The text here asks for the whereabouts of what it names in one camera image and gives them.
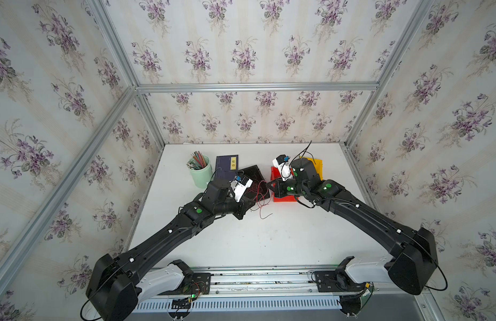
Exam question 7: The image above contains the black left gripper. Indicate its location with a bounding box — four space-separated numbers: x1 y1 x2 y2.
212 193 257 221

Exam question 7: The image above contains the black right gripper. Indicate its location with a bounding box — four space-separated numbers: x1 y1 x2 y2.
263 174 309 199

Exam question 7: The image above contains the red wire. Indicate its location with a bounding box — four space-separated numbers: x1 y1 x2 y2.
246 168 275 221

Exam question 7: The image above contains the black plastic bin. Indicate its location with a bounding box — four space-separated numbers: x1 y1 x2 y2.
238 165 271 201

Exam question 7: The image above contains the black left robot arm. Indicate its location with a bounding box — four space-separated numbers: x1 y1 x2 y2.
86 179 255 320

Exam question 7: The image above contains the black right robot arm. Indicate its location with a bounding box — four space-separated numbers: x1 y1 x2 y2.
267 155 439 295

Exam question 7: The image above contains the red plastic bin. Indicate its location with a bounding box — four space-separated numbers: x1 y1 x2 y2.
270 167 296 203

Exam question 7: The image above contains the dark blue book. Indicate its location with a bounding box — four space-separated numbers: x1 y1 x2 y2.
215 155 239 181

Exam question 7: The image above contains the yellow plastic bin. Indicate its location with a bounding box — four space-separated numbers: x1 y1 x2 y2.
307 157 323 180

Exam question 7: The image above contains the green pen cup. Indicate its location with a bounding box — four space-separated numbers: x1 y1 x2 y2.
187 155 213 189

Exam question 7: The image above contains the coloured pencils bundle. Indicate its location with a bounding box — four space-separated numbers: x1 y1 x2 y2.
186 151 209 171

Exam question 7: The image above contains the white ventilation grille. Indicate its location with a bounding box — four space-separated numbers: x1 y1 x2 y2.
133 295 341 314

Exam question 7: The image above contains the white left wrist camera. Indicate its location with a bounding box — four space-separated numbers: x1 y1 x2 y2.
231 174 253 203

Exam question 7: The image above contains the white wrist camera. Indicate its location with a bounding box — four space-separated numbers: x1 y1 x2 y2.
231 174 253 203
272 155 292 181

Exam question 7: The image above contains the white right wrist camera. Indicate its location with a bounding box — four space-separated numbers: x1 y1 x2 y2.
272 155 292 181

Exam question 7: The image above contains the aluminium rail frame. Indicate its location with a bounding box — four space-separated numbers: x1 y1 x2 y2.
94 264 425 300

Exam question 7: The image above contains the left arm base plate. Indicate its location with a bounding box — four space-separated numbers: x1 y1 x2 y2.
158 273 212 296

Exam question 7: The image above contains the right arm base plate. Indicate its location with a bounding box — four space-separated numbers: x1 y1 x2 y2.
312 270 367 293

